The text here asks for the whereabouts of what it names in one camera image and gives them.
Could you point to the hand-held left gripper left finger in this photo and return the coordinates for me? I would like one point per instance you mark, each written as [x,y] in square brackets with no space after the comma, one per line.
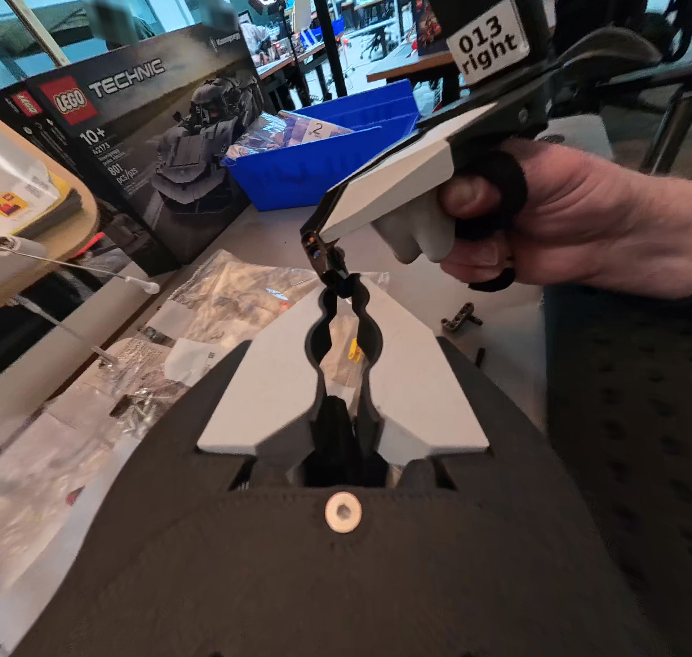
[259,392]

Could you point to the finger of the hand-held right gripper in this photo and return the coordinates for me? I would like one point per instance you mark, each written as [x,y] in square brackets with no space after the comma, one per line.
[367,166]
[400,186]

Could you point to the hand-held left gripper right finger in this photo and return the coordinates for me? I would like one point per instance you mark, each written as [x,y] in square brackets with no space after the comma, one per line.
[427,392]

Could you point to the small yellow lego bush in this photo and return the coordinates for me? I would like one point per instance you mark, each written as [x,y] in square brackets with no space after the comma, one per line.
[354,350]

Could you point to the dark grey bent lego beam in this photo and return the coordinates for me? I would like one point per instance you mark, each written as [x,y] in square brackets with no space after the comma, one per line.
[459,312]

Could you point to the black lego set box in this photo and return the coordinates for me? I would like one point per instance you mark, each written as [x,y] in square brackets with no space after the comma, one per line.
[135,154]

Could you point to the person's right hand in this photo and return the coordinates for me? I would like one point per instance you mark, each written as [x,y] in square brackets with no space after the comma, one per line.
[584,224]

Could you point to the blue plastic bin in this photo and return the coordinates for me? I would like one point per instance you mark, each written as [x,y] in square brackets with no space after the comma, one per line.
[303,175]

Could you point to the wooden background table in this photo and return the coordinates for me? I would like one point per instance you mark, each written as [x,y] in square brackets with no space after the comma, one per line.
[405,67]

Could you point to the black tripod pole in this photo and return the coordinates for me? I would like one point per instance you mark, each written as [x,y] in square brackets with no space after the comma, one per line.
[324,29]

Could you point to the black office chair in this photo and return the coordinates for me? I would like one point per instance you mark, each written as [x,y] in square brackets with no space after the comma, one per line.
[621,46]

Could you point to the black dimpled mat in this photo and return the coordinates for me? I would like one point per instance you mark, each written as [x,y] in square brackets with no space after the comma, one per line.
[621,424]

